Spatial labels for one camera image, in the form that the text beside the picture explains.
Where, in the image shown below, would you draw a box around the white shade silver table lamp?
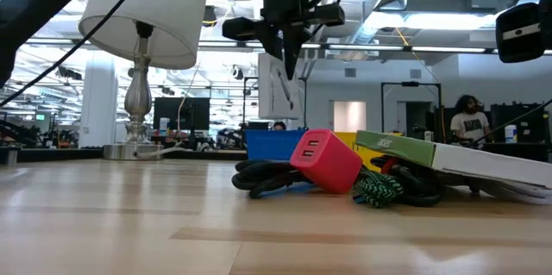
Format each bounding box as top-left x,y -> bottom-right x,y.
78,0 -> 209,162

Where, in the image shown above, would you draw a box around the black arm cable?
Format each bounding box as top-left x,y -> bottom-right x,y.
0,0 -> 151,108
467,98 -> 552,147

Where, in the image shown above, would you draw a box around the small blue slotted basket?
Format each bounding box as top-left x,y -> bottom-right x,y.
244,129 -> 308,162

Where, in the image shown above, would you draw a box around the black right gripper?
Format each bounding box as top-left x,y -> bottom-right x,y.
495,0 -> 552,64

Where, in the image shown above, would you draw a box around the yellow slotted basket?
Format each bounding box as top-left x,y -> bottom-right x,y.
334,131 -> 405,172

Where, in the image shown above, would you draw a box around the black aluminium table frame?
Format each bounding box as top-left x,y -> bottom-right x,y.
0,141 -> 552,165

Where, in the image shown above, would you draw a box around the black computer monitor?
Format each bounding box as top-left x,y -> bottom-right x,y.
153,97 -> 211,132

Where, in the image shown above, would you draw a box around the pink USB wall charger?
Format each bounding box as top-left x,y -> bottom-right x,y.
289,128 -> 363,195

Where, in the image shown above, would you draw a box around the white lamp cord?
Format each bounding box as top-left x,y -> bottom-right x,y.
148,63 -> 204,158

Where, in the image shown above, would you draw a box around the black partition cabinets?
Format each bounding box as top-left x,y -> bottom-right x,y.
443,102 -> 551,145

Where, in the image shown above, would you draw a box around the plain black cable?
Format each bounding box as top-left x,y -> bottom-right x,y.
231,159 -> 318,200

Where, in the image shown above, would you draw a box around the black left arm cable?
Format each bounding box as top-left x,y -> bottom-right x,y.
0,0 -> 151,108

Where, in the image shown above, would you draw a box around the green black braided cable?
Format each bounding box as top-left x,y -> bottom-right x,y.
351,166 -> 405,209

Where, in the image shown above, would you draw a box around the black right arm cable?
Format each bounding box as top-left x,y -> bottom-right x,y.
467,98 -> 552,147

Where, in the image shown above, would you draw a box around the black cable with red strap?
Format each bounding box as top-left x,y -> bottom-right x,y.
369,153 -> 443,207

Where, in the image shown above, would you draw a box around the black rig stand frame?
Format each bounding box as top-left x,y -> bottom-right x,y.
380,80 -> 443,134

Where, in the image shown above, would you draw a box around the white printed product box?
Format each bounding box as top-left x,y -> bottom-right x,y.
257,53 -> 305,121

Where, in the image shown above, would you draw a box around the green white acer box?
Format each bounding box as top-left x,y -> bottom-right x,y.
354,130 -> 552,190

